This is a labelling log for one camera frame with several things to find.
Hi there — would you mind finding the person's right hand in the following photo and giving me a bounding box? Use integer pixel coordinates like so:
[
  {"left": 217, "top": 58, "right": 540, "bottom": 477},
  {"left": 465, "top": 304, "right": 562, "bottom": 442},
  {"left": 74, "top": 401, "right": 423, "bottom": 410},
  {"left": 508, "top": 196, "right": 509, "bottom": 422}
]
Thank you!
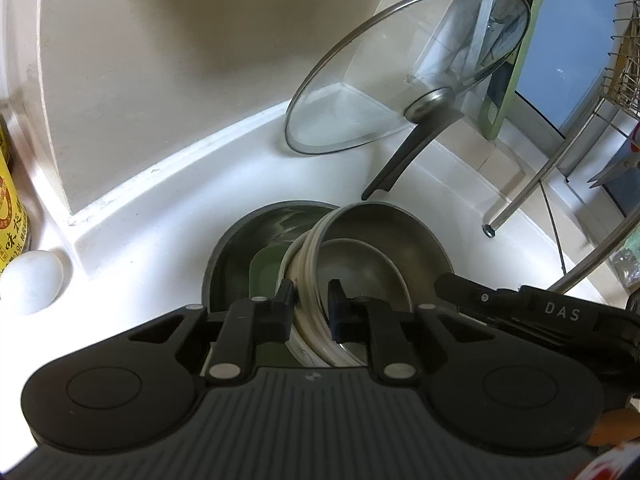
[{"left": 592, "top": 399, "right": 640, "bottom": 449}]

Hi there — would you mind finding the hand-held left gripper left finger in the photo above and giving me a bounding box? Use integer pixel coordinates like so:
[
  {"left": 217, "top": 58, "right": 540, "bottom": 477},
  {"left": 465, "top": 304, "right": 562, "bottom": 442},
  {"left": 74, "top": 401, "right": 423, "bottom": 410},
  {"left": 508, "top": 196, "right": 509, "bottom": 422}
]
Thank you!
[{"left": 127, "top": 276, "right": 297, "bottom": 387}]

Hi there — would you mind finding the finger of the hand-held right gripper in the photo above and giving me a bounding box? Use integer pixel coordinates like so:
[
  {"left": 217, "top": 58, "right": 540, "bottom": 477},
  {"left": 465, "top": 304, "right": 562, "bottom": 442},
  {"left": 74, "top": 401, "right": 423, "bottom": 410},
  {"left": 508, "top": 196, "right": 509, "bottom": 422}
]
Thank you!
[{"left": 433, "top": 272, "right": 526, "bottom": 322}]

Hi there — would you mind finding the person's right forearm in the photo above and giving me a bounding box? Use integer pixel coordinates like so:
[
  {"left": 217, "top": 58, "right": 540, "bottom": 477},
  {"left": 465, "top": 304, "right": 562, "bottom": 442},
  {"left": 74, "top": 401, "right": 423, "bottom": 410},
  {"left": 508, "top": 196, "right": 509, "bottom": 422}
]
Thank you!
[{"left": 585, "top": 446, "right": 640, "bottom": 480}]

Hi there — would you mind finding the green square plate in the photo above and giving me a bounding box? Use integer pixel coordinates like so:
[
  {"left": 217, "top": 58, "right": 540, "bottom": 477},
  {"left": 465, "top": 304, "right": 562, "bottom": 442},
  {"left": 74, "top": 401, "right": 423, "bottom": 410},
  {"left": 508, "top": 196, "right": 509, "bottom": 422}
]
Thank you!
[{"left": 247, "top": 242, "right": 301, "bottom": 366}]

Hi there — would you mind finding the clear bottle with red handle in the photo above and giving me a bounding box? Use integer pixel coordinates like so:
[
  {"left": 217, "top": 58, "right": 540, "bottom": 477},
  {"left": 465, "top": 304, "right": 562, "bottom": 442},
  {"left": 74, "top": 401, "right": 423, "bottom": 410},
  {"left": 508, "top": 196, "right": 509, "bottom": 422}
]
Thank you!
[{"left": 0, "top": 110, "right": 32, "bottom": 266}]

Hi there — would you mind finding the white floral bowl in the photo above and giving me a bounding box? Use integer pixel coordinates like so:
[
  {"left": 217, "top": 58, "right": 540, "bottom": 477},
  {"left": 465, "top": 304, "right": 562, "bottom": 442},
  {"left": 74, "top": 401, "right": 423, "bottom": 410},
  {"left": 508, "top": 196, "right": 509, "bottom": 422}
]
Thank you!
[{"left": 279, "top": 230, "right": 346, "bottom": 368}]

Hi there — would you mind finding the white egg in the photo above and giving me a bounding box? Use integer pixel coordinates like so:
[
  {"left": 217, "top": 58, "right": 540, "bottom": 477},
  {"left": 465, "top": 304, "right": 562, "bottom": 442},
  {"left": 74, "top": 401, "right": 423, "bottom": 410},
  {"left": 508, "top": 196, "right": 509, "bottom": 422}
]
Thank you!
[{"left": 0, "top": 250, "right": 65, "bottom": 317}]

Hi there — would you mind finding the steel dish rack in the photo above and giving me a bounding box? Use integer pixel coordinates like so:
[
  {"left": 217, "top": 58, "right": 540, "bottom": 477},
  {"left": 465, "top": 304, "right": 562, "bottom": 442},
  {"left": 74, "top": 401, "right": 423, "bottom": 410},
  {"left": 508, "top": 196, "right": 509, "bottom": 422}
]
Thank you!
[{"left": 482, "top": 0, "right": 640, "bottom": 296}]

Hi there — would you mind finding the green cutting board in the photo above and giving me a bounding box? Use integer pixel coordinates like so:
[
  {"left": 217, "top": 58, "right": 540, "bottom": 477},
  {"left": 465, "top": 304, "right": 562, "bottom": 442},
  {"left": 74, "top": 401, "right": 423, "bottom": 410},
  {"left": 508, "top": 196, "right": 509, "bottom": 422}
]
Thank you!
[{"left": 477, "top": 0, "right": 537, "bottom": 142}]

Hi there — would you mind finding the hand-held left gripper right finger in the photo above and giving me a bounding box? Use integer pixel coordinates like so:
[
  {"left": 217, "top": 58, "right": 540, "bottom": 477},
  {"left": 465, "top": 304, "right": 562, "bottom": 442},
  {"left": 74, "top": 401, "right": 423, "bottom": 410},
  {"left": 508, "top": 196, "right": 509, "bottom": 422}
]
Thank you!
[{"left": 326, "top": 279, "right": 502, "bottom": 385}]

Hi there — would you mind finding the stainless steel bowl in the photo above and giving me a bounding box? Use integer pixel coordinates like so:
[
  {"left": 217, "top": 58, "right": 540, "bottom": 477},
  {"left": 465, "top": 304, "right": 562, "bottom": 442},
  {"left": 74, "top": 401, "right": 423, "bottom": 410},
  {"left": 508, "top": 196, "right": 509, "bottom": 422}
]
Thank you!
[{"left": 315, "top": 202, "right": 457, "bottom": 368}]

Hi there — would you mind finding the glass lid with black handle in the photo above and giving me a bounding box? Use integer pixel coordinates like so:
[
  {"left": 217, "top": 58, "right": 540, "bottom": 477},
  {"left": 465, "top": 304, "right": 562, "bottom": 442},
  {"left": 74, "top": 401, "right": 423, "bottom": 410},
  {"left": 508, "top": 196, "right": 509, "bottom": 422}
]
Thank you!
[{"left": 283, "top": 0, "right": 532, "bottom": 201}]

